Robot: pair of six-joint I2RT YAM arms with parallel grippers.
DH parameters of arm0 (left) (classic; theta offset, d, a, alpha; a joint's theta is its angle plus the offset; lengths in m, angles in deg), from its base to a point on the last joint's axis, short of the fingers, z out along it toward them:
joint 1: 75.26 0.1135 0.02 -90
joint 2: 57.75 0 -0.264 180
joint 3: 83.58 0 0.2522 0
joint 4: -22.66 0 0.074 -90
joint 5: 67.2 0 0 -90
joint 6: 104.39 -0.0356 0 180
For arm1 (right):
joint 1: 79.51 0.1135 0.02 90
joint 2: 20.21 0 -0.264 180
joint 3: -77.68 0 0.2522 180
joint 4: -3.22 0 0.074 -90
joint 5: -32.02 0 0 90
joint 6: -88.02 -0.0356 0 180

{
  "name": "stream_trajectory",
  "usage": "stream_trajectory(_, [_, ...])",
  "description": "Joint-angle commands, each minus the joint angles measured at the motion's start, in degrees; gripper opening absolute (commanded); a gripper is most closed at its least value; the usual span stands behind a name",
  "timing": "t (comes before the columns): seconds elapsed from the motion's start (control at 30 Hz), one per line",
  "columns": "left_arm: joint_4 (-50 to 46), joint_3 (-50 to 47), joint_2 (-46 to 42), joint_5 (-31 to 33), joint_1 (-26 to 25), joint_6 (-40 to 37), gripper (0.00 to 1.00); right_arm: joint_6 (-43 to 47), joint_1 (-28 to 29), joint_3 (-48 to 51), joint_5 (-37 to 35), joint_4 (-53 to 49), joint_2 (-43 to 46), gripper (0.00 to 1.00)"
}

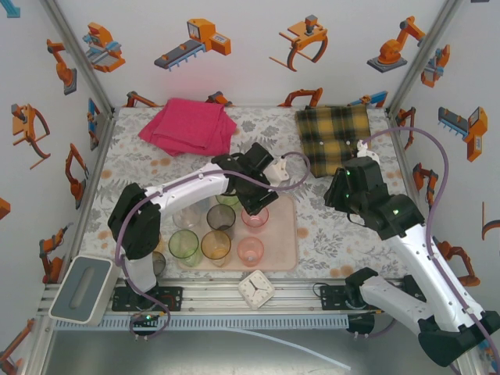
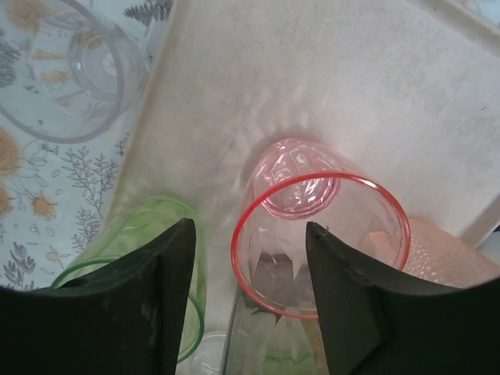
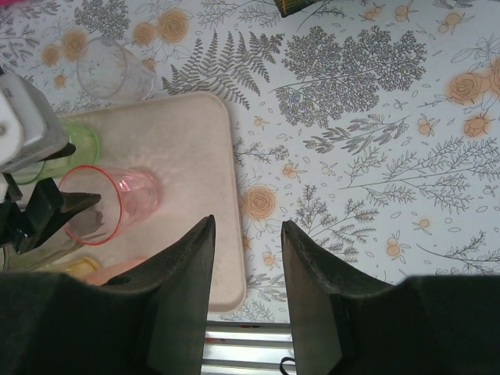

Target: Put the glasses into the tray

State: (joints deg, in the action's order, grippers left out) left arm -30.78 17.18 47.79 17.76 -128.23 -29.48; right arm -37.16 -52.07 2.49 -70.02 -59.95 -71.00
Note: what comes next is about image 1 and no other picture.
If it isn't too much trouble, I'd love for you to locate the pink transparent glass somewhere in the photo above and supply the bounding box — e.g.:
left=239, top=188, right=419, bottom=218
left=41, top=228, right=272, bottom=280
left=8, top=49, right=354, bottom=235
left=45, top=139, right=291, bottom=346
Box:
left=241, top=206, right=270, bottom=235

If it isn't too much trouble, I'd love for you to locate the green transparent glass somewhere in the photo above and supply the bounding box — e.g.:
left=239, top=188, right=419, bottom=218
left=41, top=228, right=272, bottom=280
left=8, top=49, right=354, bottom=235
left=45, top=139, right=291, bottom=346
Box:
left=167, top=229, right=203, bottom=268
left=214, top=193, right=241, bottom=208

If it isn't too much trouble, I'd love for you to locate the dark grey transparent glass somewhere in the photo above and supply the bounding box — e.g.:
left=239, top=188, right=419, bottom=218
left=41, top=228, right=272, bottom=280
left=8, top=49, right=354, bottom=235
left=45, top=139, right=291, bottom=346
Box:
left=205, top=203, right=238, bottom=241

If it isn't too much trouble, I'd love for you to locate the peach transparent glass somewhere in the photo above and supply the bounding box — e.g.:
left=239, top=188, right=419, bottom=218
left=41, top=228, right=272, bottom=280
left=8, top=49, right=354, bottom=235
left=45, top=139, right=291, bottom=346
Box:
left=236, top=237, right=266, bottom=268

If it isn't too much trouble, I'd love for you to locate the tall orange transparent glass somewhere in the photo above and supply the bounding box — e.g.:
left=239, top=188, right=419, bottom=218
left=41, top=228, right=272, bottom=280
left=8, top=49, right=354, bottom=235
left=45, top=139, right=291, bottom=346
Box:
left=200, top=230, right=233, bottom=269

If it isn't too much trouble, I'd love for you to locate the tall clear glass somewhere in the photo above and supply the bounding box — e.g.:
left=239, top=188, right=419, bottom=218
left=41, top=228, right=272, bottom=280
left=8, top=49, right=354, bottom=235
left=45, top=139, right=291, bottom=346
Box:
left=171, top=206, right=202, bottom=230

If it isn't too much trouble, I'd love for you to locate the beige pink tray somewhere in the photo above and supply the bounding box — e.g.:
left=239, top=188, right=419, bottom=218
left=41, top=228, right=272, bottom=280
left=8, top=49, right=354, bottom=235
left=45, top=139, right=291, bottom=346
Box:
left=177, top=194, right=298, bottom=273

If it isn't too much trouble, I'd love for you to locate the yellow black plaid shirt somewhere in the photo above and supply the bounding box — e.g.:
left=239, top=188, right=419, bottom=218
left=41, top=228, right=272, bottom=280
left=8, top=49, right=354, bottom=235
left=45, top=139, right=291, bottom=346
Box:
left=295, top=104, right=372, bottom=179

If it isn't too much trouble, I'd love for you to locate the white square clock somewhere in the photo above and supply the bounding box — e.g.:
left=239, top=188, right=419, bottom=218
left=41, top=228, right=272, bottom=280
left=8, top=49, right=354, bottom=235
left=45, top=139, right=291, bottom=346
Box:
left=237, top=269, right=276, bottom=312

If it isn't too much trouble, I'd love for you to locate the magenta folded cloth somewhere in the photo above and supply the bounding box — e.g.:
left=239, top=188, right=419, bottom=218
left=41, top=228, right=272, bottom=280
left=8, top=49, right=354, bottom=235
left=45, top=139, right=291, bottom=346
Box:
left=137, top=97, right=238, bottom=158

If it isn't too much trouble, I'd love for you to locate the small brown transparent glass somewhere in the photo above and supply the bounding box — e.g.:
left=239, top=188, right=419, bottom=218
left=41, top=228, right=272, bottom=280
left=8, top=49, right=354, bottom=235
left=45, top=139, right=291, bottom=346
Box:
left=152, top=252, right=168, bottom=277

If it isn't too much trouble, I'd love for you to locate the floral print tablecloth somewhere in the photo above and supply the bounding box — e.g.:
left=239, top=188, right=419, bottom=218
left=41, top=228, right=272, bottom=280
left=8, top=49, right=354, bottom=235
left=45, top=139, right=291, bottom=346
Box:
left=76, top=105, right=437, bottom=280

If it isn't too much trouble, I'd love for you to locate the black clamp block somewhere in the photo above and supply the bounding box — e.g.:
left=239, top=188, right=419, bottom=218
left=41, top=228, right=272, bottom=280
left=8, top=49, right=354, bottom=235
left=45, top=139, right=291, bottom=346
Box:
left=346, top=313, right=376, bottom=340

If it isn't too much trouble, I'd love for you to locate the small circuit board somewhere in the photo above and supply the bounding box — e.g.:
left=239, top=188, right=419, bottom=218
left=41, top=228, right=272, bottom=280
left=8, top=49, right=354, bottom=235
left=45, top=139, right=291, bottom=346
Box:
left=132, top=310, right=163, bottom=327

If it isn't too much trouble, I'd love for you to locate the grey white tissue box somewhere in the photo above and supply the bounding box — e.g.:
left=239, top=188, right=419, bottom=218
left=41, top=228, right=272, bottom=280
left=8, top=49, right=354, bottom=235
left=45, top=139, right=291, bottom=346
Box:
left=48, top=254, right=121, bottom=327

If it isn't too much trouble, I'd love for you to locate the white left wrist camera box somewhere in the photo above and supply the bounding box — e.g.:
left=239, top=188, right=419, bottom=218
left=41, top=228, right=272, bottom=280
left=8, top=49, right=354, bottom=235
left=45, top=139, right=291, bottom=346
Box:
left=269, top=155, right=291, bottom=184

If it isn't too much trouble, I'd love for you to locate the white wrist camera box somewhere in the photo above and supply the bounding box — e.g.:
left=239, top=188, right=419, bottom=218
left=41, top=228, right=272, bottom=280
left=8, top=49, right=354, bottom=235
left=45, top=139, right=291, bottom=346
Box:
left=269, top=155, right=291, bottom=184
left=353, top=140, right=383, bottom=162

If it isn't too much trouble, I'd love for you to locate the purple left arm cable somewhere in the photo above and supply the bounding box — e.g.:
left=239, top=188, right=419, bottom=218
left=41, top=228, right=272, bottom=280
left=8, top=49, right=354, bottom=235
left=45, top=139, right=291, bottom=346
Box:
left=115, top=151, right=312, bottom=341

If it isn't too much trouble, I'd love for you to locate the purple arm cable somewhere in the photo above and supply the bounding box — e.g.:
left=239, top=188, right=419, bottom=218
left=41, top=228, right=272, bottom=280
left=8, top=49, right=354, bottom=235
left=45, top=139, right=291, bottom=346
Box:
left=115, top=151, right=312, bottom=341
left=359, top=127, right=500, bottom=375

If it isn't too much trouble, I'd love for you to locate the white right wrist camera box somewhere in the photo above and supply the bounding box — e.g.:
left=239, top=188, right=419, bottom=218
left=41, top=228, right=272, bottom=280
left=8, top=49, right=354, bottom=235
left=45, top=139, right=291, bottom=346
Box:
left=353, top=140, right=383, bottom=162

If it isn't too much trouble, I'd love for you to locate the aluminium side rail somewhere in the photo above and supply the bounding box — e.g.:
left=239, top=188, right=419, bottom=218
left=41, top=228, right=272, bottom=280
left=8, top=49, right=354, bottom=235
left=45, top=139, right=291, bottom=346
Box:
left=72, top=109, right=117, bottom=282
left=384, top=111, right=445, bottom=282

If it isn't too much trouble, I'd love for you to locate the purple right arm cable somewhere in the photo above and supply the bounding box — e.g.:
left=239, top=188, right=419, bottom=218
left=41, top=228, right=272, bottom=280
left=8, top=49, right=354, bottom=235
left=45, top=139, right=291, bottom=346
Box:
left=359, top=127, right=500, bottom=375

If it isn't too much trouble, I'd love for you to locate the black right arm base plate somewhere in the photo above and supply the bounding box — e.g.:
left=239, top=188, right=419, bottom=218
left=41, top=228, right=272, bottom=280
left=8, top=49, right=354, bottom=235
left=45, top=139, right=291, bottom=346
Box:
left=319, top=284, right=388, bottom=313

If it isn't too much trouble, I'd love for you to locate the aluminium front rail frame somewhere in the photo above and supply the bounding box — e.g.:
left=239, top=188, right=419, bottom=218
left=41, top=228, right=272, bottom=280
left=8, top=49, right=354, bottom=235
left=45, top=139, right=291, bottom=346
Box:
left=38, top=277, right=462, bottom=313

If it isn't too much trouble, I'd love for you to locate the white slotted cable duct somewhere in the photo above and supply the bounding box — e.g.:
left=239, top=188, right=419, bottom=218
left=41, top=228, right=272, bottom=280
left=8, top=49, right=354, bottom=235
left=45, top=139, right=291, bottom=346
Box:
left=120, top=314, right=349, bottom=330

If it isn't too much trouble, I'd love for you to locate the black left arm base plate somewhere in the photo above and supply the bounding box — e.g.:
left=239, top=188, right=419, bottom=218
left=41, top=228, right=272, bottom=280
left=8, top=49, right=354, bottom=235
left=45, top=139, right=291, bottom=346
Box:
left=112, top=286, right=184, bottom=313

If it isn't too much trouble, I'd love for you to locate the aluminium frame post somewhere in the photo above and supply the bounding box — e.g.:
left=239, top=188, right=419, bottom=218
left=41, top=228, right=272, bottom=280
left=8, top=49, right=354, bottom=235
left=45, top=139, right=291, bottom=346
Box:
left=384, top=0, right=466, bottom=118
left=38, top=0, right=116, bottom=118

